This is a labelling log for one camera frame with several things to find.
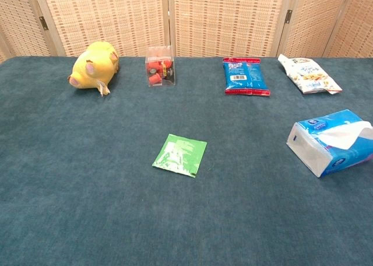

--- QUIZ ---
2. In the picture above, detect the white snack bag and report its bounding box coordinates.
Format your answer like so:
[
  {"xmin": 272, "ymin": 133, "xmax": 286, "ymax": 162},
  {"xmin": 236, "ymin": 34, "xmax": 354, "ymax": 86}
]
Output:
[{"xmin": 277, "ymin": 53, "xmax": 343, "ymax": 95}]

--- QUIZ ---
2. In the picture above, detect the blue red snack packet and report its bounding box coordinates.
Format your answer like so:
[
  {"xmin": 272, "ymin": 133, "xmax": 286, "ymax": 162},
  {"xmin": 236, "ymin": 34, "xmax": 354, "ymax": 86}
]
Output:
[{"xmin": 222, "ymin": 57, "xmax": 271, "ymax": 97}]

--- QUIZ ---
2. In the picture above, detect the white tissue sheet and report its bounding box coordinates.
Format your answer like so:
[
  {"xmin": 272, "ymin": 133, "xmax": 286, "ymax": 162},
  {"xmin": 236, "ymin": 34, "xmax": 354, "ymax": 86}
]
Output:
[{"xmin": 316, "ymin": 120, "xmax": 373, "ymax": 151}]

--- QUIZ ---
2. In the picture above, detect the teal table cloth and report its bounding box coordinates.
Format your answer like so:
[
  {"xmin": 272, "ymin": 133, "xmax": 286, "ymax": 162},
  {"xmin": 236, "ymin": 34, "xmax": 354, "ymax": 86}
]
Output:
[{"xmin": 0, "ymin": 55, "xmax": 373, "ymax": 266}]

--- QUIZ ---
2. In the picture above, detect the green foil sachet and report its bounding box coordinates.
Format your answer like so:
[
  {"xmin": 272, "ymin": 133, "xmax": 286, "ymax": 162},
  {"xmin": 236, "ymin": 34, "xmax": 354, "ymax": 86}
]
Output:
[{"xmin": 152, "ymin": 133, "xmax": 208, "ymax": 179}]

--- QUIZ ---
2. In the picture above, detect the blue white tissue pack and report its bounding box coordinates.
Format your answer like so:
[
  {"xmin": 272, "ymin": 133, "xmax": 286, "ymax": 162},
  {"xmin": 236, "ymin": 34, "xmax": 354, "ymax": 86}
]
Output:
[{"xmin": 286, "ymin": 108, "xmax": 373, "ymax": 179}]

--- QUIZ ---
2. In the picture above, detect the yellow plush toy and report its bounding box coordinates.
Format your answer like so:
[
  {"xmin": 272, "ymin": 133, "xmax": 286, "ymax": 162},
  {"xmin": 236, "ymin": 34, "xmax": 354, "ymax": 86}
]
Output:
[{"xmin": 67, "ymin": 40, "xmax": 120, "ymax": 97}]

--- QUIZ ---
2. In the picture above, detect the clear box with orange items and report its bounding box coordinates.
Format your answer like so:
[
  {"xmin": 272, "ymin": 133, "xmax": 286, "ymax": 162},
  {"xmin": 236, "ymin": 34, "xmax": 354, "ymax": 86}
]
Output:
[{"xmin": 145, "ymin": 45, "xmax": 177, "ymax": 88}]

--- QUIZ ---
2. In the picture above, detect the woven folding screen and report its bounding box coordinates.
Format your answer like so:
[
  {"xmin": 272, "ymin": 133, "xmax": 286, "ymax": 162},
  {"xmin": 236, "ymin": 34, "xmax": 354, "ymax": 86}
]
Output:
[{"xmin": 0, "ymin": 0, "xmax": 373, "ymax": 63}]

